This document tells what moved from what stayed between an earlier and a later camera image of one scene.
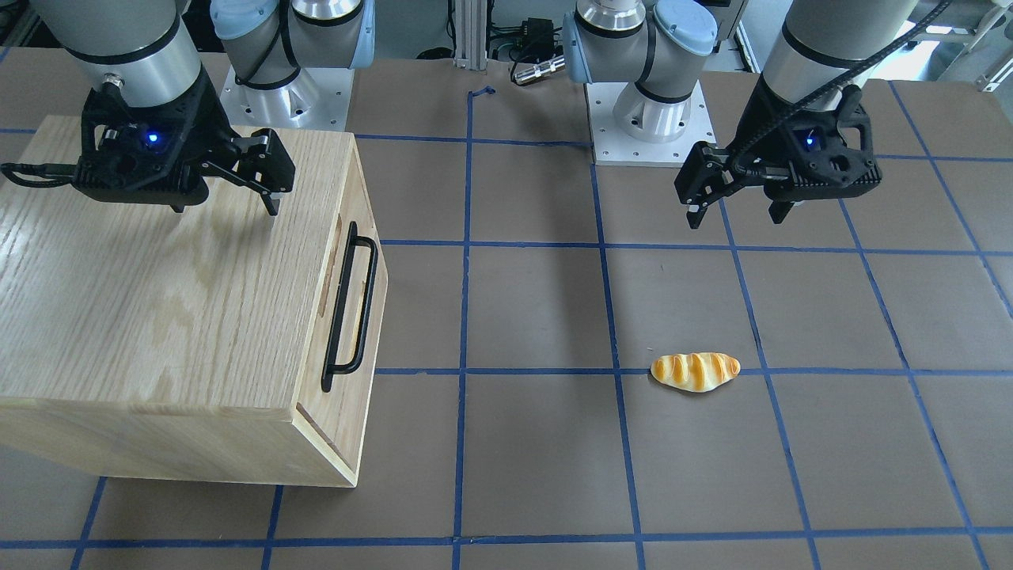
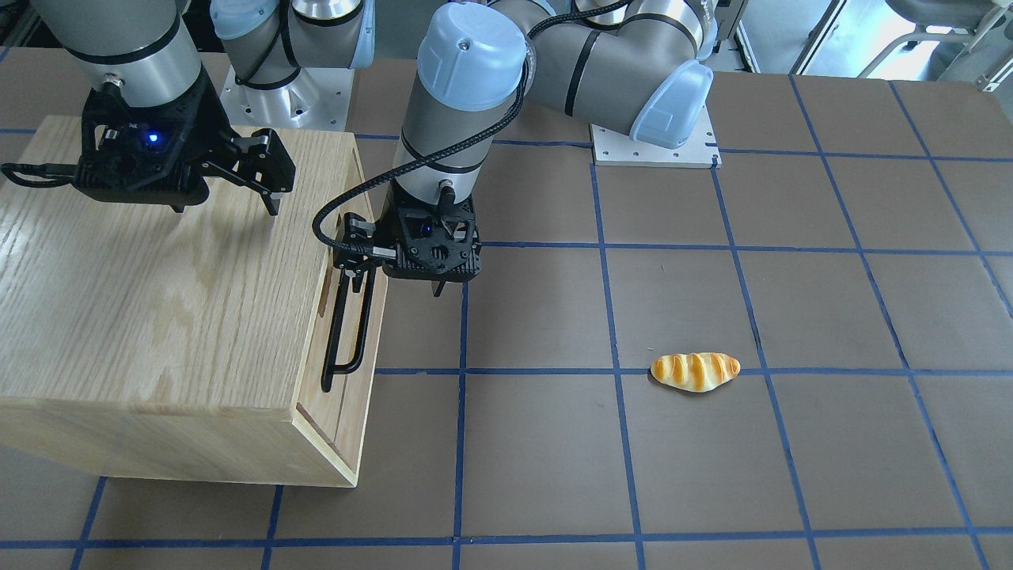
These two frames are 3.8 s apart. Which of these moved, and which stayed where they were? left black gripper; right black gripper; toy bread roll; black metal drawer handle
Moved: left black gripper
Stayed: right black gripper; black metal drawer handle; toy bread roll
